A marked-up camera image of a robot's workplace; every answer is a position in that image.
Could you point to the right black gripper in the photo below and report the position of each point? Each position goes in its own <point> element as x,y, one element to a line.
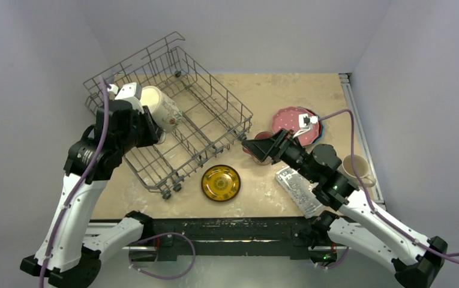
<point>276,147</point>

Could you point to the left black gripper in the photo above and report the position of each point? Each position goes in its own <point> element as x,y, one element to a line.
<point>152,132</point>

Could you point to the pink mug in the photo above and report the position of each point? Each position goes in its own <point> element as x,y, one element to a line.
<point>262,148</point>

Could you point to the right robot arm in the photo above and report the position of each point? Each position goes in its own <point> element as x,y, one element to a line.
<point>355,221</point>

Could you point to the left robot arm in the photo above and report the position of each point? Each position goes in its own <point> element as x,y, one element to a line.
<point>66,258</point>

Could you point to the pink dotted plate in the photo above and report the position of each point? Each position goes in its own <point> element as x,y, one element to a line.
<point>287,118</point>

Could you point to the yellow black saucer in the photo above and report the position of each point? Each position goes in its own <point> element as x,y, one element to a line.
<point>221,183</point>

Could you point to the blue plate under stack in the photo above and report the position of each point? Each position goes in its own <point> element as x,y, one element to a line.
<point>321,129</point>

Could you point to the red plate in stack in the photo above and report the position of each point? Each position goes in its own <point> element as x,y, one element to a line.
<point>315,126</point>

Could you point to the clear plastic screw box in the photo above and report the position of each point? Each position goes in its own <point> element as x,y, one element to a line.
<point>300,191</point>

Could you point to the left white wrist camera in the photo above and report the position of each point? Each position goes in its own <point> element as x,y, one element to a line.
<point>130,92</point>

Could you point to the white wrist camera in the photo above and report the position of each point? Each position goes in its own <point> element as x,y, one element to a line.
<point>305,123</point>
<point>130,92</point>

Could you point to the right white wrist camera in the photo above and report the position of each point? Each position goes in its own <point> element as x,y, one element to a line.
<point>305,123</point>

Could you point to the grey wire dish rack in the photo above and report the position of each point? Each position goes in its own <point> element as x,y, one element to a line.
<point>214,119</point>

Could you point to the black base frame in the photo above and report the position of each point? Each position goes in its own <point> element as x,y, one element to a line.
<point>294,237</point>

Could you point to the aluminium rail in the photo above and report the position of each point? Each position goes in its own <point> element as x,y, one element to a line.
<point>350,100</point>

